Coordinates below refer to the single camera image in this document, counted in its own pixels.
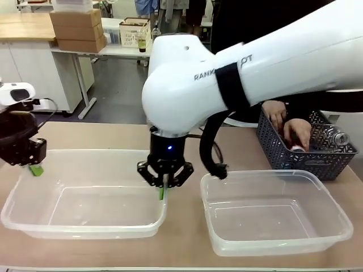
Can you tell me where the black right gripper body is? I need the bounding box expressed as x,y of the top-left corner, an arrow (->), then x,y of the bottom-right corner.
147,132 -> 187,168

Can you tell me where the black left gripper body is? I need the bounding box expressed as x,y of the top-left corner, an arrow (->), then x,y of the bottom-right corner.
0,111 -> 48,168

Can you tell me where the clear plastic container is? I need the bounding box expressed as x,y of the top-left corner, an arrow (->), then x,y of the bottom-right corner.
0,148 -> 168,240
200,169 -> 354,257

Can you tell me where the clear crushed plastic bottle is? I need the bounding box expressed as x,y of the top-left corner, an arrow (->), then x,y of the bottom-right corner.
308,124 -> 352,151

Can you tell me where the black sleeved left forearm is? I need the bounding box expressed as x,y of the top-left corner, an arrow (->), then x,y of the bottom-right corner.
285,90 -> 363,121

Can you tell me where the dark grey woven basket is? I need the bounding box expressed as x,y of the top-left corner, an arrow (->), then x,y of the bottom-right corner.
256,107 -> 360,182

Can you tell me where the person's right hand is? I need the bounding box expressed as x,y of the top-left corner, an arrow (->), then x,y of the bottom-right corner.
262,100 -> 288,130

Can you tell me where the person's left hand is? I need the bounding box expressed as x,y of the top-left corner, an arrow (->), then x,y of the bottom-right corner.
283,118 -> 313,151

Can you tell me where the wooden topped white cabinet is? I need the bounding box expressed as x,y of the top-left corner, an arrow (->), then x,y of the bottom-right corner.
0,12 -> 95,112

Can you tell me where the white desk with metal legs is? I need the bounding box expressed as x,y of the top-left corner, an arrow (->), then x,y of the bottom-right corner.
50,42 -> 151,120

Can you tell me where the cup with dark drink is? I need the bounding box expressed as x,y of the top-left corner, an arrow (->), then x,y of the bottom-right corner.
137,32 -> 149,53

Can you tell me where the white printed open box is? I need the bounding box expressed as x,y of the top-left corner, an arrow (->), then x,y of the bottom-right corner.
119,18 -> 151,48

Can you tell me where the clear storage bin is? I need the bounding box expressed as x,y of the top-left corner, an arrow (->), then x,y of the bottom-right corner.
101,18 -> 123,45

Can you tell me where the bystander in grey trousers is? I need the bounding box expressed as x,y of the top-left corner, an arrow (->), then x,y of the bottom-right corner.
157,0 -> 183,32

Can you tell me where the bystander in dark shorts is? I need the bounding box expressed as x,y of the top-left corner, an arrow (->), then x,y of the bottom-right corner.
185,0 -> 211,35

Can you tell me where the bystander in blue shirt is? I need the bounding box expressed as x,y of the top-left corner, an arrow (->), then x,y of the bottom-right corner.
134,0 -> 159,18

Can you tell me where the person's black torso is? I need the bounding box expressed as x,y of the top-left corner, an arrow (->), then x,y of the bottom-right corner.
211,0 -> 337,55

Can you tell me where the clear plastic box with lid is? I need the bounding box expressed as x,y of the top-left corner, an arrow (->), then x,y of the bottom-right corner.
53,0 -> 95,14

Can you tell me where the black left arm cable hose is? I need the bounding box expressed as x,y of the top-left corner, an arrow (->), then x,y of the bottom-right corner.
33,97 -> 60,129

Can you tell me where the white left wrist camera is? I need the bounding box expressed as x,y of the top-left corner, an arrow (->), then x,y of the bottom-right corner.
0,82 -> 36,106

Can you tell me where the black strap on right arm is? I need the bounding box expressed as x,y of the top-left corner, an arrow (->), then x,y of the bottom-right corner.
216,62 -> 251,111

